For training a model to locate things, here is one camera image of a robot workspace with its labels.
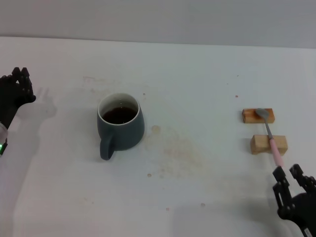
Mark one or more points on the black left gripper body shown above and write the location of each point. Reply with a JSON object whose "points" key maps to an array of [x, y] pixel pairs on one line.
{"points": [[8, 103]]}

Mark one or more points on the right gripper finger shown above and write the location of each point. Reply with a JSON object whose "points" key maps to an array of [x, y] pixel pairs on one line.
{"points": [[303, 177], [281, 185]]}

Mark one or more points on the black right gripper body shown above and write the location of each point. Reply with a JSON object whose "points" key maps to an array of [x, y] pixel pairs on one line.
{"points": [[300, 212]]}

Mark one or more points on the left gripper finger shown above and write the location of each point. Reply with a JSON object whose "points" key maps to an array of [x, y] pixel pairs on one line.
{"points": [[11, 75], [27, 86]]}

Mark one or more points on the grey ceramic coffee cup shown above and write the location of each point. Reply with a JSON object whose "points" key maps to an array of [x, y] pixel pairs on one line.
{"points": [[123, 133]]}

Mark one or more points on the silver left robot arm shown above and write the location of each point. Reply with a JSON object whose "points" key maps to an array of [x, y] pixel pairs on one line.
{"points": [[3, 138]]}

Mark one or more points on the notched light wooden block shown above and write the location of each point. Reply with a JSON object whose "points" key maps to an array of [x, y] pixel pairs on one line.
{"points": [[259, 144]]}

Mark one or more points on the stained flat wooden block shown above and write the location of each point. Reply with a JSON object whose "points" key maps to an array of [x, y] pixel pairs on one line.
{"points": [[249, 116]]}

